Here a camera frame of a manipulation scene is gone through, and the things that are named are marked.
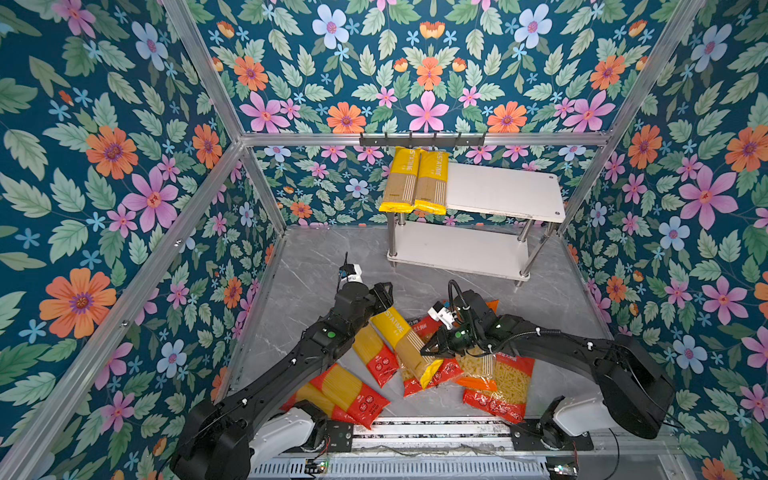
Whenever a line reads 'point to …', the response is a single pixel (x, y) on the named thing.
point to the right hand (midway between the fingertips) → (425, 346)
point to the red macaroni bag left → (450, 369)
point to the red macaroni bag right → (513, 376)
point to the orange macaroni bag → (479, 370)
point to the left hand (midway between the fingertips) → (390, 287)
